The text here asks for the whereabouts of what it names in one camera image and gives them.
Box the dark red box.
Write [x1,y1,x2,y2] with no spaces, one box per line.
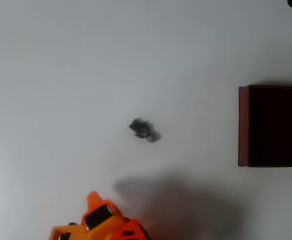
[237,84,292,168]

